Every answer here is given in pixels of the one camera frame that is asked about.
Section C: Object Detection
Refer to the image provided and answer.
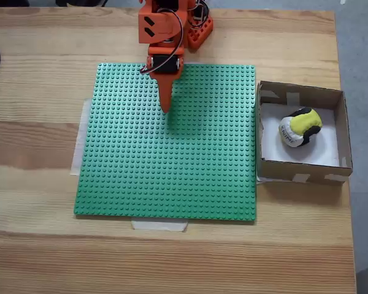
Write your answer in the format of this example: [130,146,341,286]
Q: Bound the short masking tape strip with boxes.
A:
[131,219,190,233]

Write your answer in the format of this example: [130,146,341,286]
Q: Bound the black base cables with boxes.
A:
[190,0,210,22]

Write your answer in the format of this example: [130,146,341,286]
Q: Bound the wide masking tape strip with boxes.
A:
[69,97,94,177]

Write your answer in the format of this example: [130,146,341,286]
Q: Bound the red black gripper cable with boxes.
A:
[139,8,185,75]

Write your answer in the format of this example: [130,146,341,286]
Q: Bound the white paper sheet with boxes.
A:
[259,102,340,168]

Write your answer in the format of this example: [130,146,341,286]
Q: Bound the green studded baseplate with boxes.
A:
[73,62,258,226]

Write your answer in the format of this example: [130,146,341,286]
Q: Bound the brown cardboard box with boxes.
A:
[256,80,354,186]

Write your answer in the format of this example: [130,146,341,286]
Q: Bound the white yellow black ball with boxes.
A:
[277,107,323,149]

